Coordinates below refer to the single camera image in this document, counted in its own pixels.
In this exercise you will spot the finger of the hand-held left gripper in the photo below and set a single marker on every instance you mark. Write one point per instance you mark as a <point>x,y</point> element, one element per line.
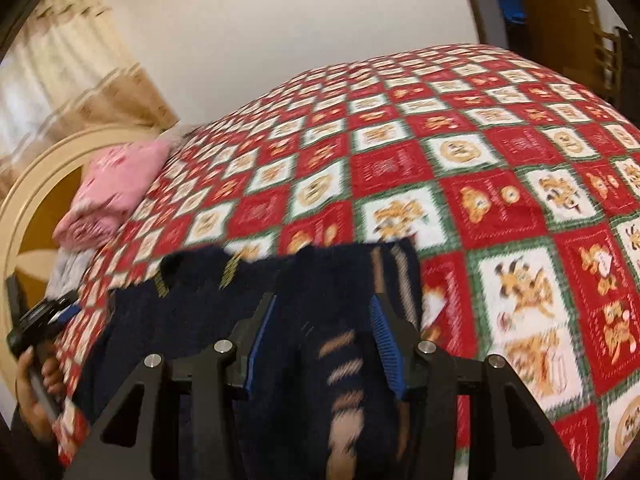
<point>70,312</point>

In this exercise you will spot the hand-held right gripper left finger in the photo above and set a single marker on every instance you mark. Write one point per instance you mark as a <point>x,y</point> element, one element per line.
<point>260,332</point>

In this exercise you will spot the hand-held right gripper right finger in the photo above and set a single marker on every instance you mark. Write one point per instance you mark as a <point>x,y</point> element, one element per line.
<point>387,350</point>

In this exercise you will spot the navy patterned knit sweater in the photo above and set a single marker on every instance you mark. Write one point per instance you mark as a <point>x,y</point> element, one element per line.
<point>320,300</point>

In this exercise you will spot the person's left hand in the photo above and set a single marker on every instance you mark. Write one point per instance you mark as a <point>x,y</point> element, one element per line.
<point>30,400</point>

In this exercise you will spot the grey floral pillow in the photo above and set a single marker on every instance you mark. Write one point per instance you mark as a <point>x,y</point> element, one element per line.
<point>70,270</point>

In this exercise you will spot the cream wooden headboard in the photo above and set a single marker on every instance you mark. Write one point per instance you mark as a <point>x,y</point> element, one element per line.
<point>30,200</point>

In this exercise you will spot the pink folded blanket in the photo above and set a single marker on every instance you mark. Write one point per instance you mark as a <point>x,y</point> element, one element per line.
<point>115,185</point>

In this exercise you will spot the red checkered printed blanket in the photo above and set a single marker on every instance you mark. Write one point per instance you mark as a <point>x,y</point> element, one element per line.
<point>500,185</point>

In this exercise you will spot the beige floral curtain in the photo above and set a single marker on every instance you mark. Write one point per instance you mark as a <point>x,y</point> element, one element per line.
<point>75,60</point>

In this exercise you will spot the wooden chair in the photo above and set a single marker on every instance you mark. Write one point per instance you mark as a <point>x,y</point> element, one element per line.
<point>607,50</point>

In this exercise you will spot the brown wooden door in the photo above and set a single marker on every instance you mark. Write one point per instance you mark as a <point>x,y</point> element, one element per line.
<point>550,10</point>

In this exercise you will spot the dark wooden door frame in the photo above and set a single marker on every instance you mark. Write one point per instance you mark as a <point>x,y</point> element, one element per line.
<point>475,5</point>

